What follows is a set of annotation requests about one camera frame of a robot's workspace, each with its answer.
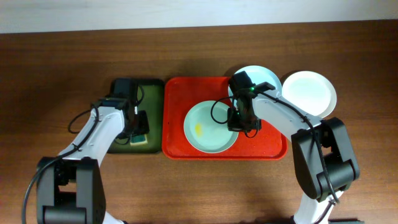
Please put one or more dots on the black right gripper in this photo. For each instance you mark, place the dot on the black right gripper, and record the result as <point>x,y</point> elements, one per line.
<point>233,126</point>

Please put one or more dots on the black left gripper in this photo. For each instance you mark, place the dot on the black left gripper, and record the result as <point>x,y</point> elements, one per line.
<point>140,125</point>

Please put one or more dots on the green yellow sponge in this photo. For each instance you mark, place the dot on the green yellow sponge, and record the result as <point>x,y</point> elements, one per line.
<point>138,140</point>

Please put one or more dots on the light green plate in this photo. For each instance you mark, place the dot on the light green plate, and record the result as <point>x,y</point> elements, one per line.
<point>203,133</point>

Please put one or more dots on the white plate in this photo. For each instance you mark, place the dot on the white plate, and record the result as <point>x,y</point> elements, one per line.
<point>311,92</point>

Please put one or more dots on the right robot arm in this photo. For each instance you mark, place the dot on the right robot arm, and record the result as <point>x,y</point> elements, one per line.
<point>324,159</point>

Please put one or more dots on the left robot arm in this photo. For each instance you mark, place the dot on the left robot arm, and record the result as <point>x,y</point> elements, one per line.
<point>69,185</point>

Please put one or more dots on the dark green tray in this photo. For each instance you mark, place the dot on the dark green tray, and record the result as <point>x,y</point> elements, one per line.
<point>150,98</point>

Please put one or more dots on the red plastic tray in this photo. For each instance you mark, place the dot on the red plastic tray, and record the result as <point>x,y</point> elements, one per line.
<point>181,94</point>

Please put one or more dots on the light blue plate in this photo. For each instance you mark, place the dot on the light blue plate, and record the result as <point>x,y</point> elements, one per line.
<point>259,74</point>

